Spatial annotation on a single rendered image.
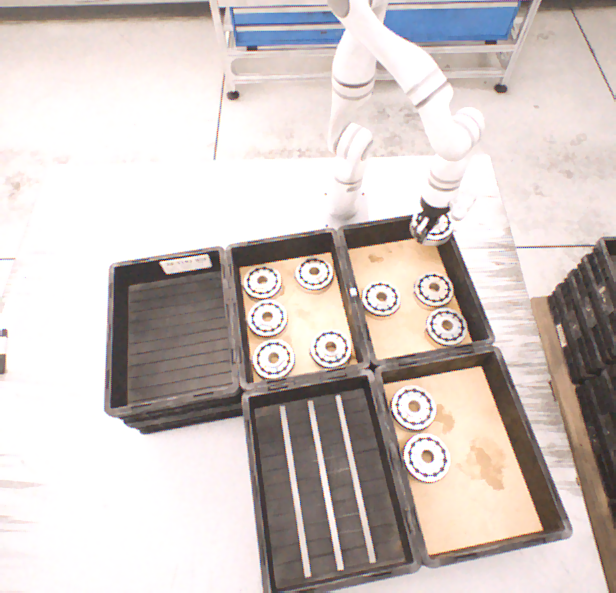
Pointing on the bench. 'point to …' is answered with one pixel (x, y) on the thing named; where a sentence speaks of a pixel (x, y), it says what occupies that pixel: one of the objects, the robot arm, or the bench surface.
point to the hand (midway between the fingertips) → (426, 231)
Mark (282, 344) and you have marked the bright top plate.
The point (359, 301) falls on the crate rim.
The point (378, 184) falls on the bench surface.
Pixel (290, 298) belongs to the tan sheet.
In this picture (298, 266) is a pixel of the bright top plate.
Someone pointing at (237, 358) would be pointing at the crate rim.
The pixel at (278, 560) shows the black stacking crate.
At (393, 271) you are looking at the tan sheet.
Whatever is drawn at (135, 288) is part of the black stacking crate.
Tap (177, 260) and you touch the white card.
